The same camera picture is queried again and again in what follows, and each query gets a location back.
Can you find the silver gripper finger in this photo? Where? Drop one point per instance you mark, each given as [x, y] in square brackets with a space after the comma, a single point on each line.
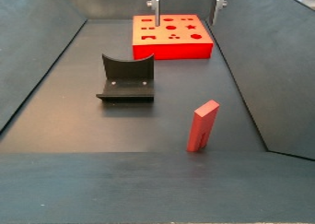
[154, 4]
[218, 5]

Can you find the red double-square peg block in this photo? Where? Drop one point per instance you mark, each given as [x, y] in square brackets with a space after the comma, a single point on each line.
[202, 125]

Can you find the red shape-sorting board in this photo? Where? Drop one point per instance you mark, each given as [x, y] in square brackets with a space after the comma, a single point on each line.
[181, 38]

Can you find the black curved holder bracket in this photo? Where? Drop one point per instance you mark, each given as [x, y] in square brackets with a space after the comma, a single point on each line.
[129, 79]

